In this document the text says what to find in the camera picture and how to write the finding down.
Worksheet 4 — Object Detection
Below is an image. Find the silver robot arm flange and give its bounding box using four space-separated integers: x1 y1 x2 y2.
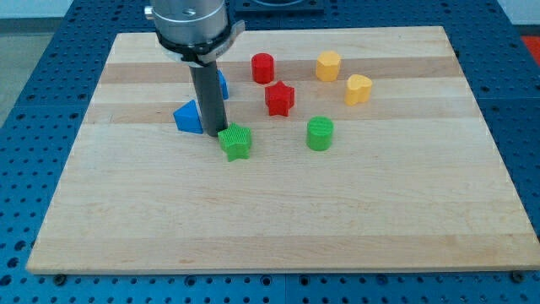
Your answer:
143 0 246 68

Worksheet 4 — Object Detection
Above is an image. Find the blue triangle block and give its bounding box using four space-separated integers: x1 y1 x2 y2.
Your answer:
173 100 203 134

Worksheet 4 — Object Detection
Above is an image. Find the green star block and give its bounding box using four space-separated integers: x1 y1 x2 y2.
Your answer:
218 123 252 161

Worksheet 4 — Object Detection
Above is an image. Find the green cylinder block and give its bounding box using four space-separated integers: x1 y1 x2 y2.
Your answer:
306 116 334 151

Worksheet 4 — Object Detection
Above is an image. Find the red star block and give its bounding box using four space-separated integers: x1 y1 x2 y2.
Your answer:
265 81 295 117

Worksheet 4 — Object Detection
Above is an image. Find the blue block behind rod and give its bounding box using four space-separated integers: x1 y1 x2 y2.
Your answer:
218 70 229 100

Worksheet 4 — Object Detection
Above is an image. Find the red cylinder block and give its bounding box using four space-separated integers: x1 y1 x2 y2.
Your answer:
251 52 274 84

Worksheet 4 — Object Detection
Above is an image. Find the wooden board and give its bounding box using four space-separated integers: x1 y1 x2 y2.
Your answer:
26 26 539 274

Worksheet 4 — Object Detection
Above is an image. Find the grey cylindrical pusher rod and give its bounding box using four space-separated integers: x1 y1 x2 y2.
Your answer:
190 61 228 137

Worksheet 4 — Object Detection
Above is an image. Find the yellow hexagon block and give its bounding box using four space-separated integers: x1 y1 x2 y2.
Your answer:
316 51 341 82

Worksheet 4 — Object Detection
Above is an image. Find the yellow heart block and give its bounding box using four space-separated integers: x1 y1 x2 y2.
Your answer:
344 74 373 106

